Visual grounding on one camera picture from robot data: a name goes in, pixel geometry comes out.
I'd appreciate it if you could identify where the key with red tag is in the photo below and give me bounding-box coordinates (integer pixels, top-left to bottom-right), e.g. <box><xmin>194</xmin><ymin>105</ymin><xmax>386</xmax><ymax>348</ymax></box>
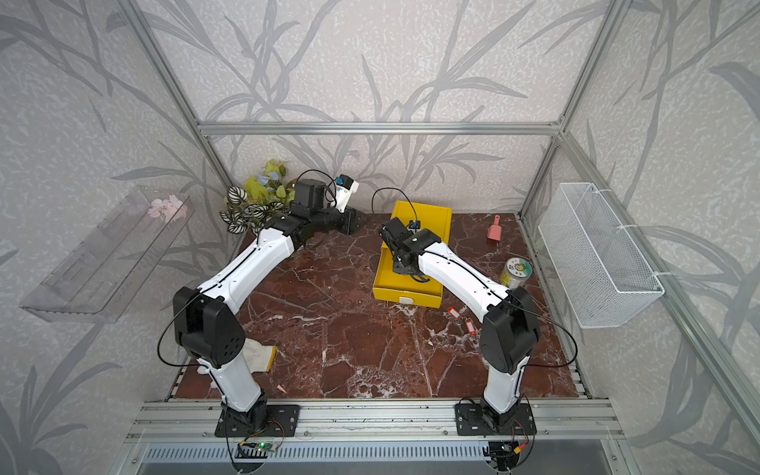
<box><xmin>447</xmin><ymin>307</ymin><xmax>461</xmax><ymax>320</ymax></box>

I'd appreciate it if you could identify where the yellow drawer cabinet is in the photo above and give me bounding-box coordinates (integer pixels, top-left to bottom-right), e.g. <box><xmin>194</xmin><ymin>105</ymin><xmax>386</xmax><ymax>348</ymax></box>
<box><xmin>391</xmin><ymin>201</ymin><xmax>453</xmax><ymax>245</ymax></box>

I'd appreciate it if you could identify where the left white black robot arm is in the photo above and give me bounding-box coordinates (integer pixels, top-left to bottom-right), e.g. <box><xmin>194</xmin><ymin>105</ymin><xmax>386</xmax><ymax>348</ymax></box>
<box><xmin>172</xmin><ymin>206</ymin><xmax>362</xmax><ymax>415</ymax></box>

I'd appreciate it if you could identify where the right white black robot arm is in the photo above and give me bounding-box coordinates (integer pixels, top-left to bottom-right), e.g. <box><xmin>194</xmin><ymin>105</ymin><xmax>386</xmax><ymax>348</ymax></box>
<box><xmin>380</xmin><ymin>218</ymin><xmax>540</xmax><ymax>417</ymax></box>

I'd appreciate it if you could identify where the artificial potted plant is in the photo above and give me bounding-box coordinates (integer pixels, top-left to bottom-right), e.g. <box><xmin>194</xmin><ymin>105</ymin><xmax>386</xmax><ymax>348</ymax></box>
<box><xmin>220</xmin><ymin>160</ymin><xmax>295</xmax><ymax>235</ymax></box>

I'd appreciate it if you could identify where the pink plastic scoop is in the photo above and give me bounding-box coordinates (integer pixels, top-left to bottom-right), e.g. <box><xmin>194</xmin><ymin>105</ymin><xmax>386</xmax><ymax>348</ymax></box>
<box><xmin>487</xmin><ymin>216</ymin><xmax>503</xmax><ymax>243</ymax></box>

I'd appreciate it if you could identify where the white work glove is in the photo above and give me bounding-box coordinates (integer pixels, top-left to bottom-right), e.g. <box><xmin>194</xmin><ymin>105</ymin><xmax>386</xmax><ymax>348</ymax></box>
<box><xmin>243</xmin><ymin>338</ymin><xmax>277</xmax><ymax>373</ymax></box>

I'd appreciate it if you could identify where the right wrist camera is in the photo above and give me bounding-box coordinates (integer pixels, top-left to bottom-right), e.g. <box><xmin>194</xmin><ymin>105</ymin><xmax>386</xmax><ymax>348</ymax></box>
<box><xmin>407</xmin><ymin>220</ymin><xmax>422</xmax><ymax>233</ymax></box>

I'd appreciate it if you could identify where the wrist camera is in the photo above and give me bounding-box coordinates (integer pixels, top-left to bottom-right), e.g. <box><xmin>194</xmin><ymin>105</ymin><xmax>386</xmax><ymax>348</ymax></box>
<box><xmin>334</xmin><ymin>174</ymin><xmax>359</xmax><ymax>213</ymax></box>
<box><xmin>407</xmin><ymin>220</ymin><xmax>422</xmax><ymax>233</ymax></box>

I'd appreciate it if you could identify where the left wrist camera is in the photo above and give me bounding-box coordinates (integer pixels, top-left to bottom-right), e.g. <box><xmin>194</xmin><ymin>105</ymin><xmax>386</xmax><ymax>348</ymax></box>
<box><xmin>334</xmin><ymin>174</ymin><xmax>359</xmax><ymax>213</ymax></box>

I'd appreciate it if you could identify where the aluminium frame crossbar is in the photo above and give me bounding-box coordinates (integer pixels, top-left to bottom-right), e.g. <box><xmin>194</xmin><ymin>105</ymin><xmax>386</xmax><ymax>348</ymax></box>
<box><xmin>198</xmin><ymin>122</ymin><xmax>560</xmax><ymax>136</ymax></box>

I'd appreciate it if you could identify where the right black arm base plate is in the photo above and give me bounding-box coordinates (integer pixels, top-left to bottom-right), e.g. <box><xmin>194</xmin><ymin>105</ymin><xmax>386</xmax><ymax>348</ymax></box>
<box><xmin>454</xmin><ymin>401</ymin><xmax>536</xmax><ymax>437</ymax></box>

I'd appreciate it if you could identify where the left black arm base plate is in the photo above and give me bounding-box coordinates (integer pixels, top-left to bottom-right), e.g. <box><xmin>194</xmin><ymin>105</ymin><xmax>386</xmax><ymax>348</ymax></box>
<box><xmin>215</xmin><ymin>404</ymin><xmax>301</xmax><ymax>439</ymax></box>

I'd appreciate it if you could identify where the white wire basket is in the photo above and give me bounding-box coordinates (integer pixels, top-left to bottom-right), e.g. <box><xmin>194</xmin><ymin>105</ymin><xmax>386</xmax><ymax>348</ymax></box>
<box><xmin>538</xmin><ymin>182</ymin><xmax>665</xmax><ymax>329</ymax></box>

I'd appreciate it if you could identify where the clear acrylic wall shelf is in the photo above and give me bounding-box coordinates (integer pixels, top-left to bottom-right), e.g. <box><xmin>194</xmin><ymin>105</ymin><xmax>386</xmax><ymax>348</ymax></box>
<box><xmin>20</xmin><ymin>186</ymin><xmax>195</xmax><ymax>324</ymax></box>

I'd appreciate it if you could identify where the aluminium front rail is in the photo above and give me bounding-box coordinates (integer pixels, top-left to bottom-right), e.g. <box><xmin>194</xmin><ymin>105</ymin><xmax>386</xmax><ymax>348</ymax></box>
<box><xmin>126</xmin><ymin>398</ymin><xmax>625</xmax><ymax>443</ymax></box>

